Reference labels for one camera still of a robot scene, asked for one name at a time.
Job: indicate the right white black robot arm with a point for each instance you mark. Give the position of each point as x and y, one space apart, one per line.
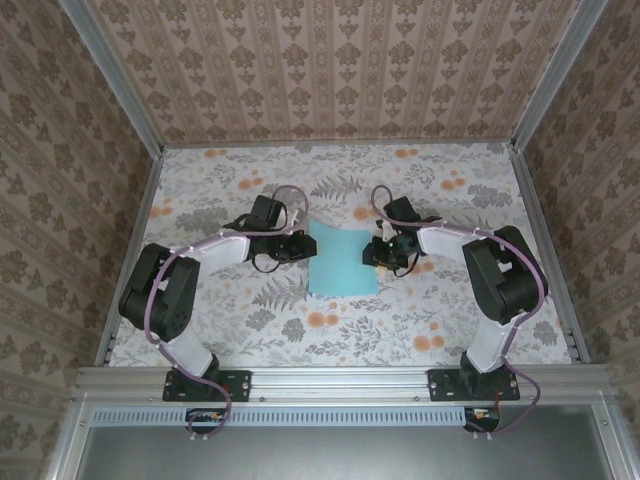
505 285

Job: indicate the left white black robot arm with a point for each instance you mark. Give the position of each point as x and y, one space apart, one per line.
165 295

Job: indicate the grey metal sheet panel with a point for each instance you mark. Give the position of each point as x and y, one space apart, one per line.
340 455

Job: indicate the floral printed table cover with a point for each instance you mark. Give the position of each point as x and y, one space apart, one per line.
350 340

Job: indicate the small black connector board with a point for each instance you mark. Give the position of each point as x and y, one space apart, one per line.
482 416
205 417

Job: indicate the thin aluminium back rail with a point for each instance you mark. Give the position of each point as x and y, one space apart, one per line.
340 145

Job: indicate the aluminium side rail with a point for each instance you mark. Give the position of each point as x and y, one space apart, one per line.
540 225
139 225

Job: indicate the wide aluminium mounting rail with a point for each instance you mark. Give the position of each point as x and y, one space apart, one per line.
340 382

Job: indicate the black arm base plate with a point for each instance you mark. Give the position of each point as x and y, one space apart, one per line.
442 385
240 385

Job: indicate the aluminium frame post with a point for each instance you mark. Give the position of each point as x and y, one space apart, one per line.
116 80
555 75

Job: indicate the aluminium lower frame bar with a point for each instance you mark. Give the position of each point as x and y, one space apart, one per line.
617 450
67 440

